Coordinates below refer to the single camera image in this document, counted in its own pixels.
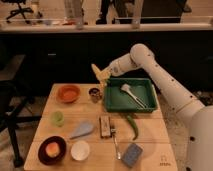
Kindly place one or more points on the brown white rectangular box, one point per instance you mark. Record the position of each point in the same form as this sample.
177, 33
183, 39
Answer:
105, 126

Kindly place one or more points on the light blue scraper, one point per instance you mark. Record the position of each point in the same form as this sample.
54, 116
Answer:
84, 128

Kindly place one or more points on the dark red plate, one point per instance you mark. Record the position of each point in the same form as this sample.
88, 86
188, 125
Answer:
42, 155

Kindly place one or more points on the blue sponge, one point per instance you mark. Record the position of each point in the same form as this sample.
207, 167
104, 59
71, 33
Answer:
131, 155

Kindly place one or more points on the white bowl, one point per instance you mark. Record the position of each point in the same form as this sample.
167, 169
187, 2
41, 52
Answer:
80, 150

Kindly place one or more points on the red orange bowl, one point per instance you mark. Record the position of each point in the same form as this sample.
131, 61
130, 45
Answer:
68, 93

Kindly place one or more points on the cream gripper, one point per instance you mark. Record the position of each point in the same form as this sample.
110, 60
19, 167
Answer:
105, 74

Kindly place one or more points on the green plastic cup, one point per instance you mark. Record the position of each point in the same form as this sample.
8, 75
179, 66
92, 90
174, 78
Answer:
57, 119

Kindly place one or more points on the black office chair left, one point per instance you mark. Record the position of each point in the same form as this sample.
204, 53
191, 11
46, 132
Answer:
9, 115

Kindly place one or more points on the orange peach fruit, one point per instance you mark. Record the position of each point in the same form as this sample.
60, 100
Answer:
52, 149

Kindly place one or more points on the black office chair background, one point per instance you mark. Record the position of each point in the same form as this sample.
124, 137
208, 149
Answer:
33, 9

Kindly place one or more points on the white spatula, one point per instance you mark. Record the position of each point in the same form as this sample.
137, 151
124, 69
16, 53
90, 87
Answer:
127, 88

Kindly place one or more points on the green plastic tray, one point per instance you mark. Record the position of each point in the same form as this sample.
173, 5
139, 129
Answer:
117, 100

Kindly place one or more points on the green chili pepper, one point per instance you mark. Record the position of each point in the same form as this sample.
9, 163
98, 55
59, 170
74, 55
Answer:
133, 126

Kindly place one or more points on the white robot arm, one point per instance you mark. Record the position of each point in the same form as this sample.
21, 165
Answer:
197, 117

